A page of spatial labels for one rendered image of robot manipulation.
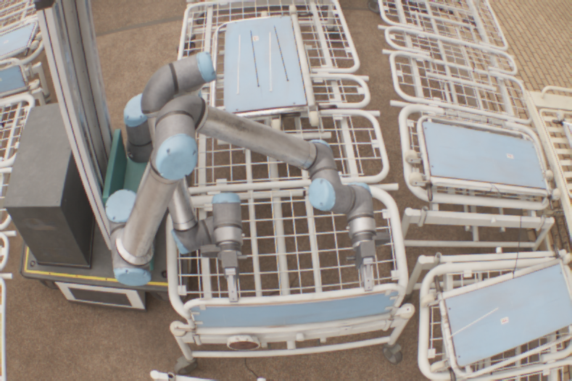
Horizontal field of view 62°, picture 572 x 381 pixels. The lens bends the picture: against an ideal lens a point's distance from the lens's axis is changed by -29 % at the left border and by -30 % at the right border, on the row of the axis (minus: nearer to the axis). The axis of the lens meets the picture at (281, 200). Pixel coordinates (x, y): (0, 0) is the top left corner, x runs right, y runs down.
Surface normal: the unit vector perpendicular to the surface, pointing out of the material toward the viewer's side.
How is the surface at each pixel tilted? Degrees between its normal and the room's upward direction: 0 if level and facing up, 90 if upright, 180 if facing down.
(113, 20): 0
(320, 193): 57
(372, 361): 0
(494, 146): 8
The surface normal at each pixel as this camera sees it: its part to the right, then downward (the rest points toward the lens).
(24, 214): 0.03, 0.84
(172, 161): 0.25, 0.74
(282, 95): -0.07, -0.55
